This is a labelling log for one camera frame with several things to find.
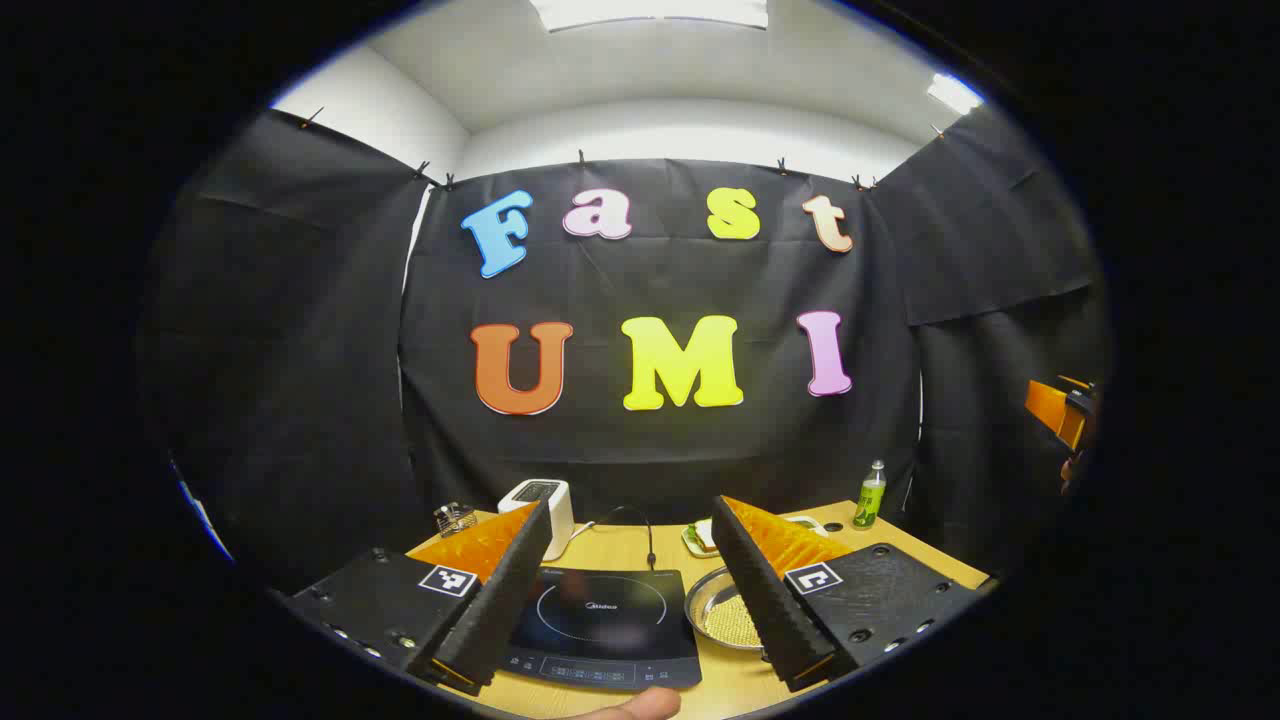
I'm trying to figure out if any steel pot with black handle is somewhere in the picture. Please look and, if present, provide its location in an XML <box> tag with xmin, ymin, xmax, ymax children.
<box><xmin>684</xmin><ymin>565</ymin><xmax>766</xmax><ymax>651</ymax></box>

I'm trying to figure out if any green drink bottle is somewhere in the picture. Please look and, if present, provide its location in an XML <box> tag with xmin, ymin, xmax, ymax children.
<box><xmin>852</xmin><ymin>460</ymin><xmax>888</xmax><ymax>531</ymax></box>

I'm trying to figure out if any white toaster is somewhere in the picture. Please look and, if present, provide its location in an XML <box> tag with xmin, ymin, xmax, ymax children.
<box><xmin>497</xmin><ymin>478</ymin><xmax>576</xmax><ymax>563</ymax></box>

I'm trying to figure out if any black induction cooktop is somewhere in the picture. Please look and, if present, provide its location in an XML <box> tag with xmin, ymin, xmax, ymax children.
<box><xmin>500</xmin><ymin>567</ymin><xmax>703</xmax><ymax>693</ymax></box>

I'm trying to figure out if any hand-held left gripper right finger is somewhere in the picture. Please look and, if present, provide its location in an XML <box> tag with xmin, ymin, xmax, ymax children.
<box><xmin>710</xmin><ymin>495</ymin><xmax>986</xmax><ymax>693</ymax></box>

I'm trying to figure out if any ceiling light panel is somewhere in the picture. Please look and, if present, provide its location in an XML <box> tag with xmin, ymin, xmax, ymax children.
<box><xmin>925</xmin><ymin>72</ymin><xmax>986</xmax><ymax>116</ymax></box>
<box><xmin>528</xmin><ymin>0</ymin><xmax>771</xmax><ymax>33</ymax></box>

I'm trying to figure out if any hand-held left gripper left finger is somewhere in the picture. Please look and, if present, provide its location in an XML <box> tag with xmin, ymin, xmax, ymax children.
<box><xmin>285</xmin><ymin>500</ymin><xmax>553</xmax><ymax>698</ymax></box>

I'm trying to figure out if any black power cable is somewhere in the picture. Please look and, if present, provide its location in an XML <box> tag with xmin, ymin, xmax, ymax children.
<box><xmin>590</xmin><ymin>505</ymin><xmax>658</xmax><ymax>571</ymax></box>

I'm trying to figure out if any pile of yellow soybeans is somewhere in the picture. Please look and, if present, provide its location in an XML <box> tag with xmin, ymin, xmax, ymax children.
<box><xmin>700</xmin><ymin>592</ymin><xmax>761</xmax><ymax>646</ymax></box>

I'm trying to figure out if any black backdrop cloth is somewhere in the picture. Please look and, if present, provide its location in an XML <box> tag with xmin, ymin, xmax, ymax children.
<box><xmin>140</xmin><ymin>105</ymin><xmax>1111</xmax><ymax>591</ymax></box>

